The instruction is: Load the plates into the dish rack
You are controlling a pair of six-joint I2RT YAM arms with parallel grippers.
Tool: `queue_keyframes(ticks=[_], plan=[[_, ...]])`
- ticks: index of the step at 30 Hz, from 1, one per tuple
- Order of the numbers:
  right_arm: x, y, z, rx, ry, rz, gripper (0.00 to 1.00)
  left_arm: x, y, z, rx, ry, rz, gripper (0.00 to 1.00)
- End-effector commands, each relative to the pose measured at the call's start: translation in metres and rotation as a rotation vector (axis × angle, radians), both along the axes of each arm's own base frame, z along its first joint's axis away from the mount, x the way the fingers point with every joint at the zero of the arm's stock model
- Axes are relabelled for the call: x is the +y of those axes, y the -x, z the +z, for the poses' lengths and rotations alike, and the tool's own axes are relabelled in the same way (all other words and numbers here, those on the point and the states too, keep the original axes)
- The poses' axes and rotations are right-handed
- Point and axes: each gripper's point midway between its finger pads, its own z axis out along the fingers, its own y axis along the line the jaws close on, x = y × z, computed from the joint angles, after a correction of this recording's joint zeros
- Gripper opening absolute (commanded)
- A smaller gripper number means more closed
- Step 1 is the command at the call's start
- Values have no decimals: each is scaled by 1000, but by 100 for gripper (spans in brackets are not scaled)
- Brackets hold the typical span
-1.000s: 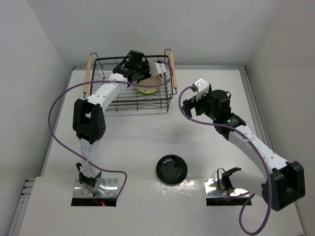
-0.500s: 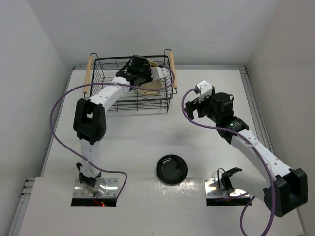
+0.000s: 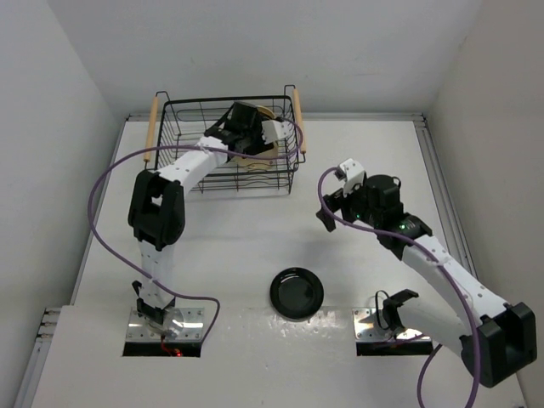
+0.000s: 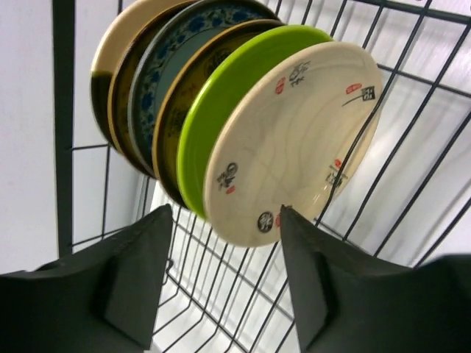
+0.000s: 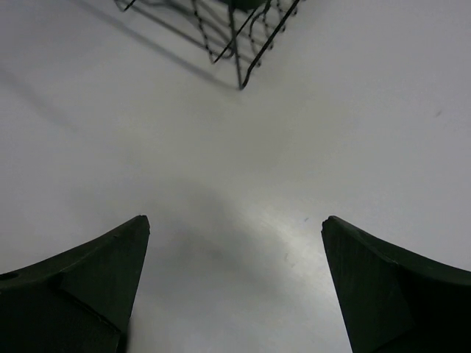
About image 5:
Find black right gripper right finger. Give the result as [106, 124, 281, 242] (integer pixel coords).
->
[322, 216, 470, 352]

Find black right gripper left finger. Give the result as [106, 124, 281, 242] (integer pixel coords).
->
[1, 215, 150, 352]

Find black wire dish rack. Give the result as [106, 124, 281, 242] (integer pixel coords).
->
[114, 1, 300, 90]

